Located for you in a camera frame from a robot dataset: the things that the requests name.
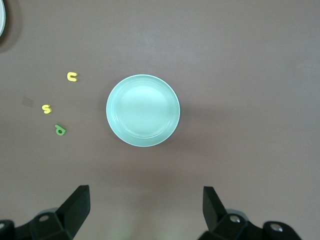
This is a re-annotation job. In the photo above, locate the beige plate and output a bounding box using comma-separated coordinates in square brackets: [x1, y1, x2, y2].
[0, 0, 7, 36]

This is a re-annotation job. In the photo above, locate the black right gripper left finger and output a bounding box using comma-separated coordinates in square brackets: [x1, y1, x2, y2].
[0, 184, 90, 240]

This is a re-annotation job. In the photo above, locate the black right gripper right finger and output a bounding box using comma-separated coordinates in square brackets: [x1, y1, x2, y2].
[197, 186, 301, 240]

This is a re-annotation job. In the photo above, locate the green foam letter p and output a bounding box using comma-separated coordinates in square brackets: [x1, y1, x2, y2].
[54, 123, 67, 136]

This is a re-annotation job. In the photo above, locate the yellow foam letter u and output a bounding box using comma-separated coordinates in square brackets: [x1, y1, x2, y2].
[66, 71, 79, 83]

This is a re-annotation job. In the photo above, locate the green plate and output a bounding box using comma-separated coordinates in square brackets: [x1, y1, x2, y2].
[105, 73, 181, 148]

